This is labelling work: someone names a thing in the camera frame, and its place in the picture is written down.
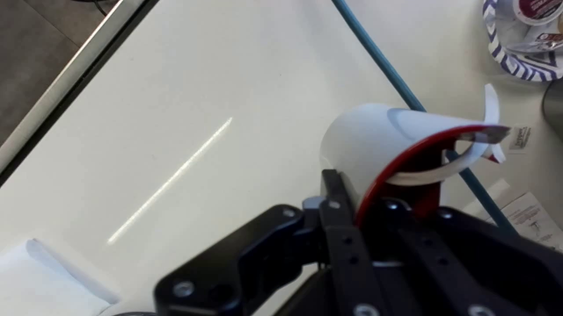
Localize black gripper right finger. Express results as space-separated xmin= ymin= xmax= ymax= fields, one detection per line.
xmin=380 ymin=198 xmax=563 ymax=316

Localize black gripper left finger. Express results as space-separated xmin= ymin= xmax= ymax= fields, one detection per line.
xmin=153 ymin=167 xmax=392 ymax=316

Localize broken white mug red inside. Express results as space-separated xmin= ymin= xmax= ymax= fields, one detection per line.
xmin=318 ymin=82 xmax=510 ymax=226

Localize printed paper leaflet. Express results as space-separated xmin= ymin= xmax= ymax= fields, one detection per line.
xmin=468 ymin=177 xmax=563 ymax=251

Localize small printed sticker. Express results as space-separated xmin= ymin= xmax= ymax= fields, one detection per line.
xmin=508 ymin=125 xmax=533 ymax=153

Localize blue patterned paper plate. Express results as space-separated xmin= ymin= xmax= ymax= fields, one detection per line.
xmin=480 ymin=0 xmax=563 ymax=84

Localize small opened creamer cup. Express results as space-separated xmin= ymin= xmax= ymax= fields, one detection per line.
xmin=508 ymin=30 xmax=563 ymax=60

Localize Starbucks coffee pod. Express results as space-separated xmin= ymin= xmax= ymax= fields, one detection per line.
xmin=510 ymin=0 xmax=563 ymax=28

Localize long thin power cable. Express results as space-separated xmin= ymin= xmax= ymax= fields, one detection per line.
xmin=330 ymin=0 xmax=520 ymax=239

